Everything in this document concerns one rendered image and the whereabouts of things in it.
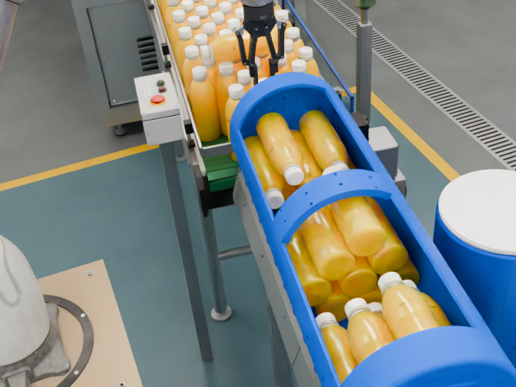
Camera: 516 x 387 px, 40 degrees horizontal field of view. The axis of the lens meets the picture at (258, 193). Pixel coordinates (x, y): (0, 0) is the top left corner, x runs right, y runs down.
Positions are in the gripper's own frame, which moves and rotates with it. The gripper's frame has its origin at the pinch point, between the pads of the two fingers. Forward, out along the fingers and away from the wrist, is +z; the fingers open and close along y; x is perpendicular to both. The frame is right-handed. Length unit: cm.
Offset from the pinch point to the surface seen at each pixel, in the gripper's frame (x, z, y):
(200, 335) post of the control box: 7, 100, -29
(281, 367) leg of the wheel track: -21, 92, -6
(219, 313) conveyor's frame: 26, 113, -20
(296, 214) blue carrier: -63, -6, -9
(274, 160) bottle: -37.4, -0.1, -6.7
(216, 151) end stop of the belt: -4.6, 17.6, -15.6
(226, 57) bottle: 12.8, -0.1, -7.3
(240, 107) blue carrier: -19.9, -4.1, -10.1
